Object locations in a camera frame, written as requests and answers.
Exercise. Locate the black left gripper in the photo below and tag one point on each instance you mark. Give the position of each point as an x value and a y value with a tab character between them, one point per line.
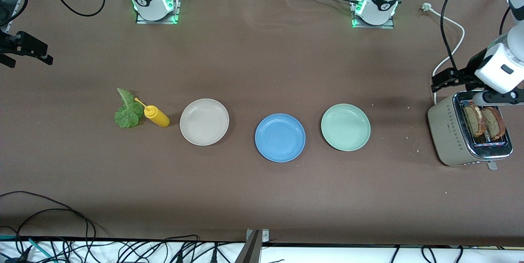
466	74

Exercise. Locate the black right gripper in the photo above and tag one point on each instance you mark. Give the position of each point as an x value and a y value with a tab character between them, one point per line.
11	43

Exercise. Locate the brown bread slice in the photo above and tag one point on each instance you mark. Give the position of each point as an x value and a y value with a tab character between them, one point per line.
474	122
494	124

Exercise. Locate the green lettuce leaf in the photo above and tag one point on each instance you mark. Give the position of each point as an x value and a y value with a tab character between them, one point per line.
129	115

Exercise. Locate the yellow squeeze bottle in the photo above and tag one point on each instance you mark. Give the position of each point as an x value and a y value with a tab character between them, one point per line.
157	116

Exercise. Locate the green round plate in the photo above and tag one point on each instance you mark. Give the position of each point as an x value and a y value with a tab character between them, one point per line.
346	127

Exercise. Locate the blue round plate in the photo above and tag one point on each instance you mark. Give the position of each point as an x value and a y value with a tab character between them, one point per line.
280	138

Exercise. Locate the beige round plate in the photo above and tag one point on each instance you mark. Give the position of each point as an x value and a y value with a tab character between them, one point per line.
204	122

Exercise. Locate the beige metal toaster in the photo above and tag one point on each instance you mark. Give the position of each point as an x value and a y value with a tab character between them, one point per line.
448	132

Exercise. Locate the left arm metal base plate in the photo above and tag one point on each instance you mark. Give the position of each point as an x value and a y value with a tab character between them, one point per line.
374	26

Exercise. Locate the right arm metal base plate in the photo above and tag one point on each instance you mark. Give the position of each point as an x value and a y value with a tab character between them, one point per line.
155	22

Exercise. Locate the grey metal table bracket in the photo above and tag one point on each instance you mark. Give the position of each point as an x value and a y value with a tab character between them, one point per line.
251	250

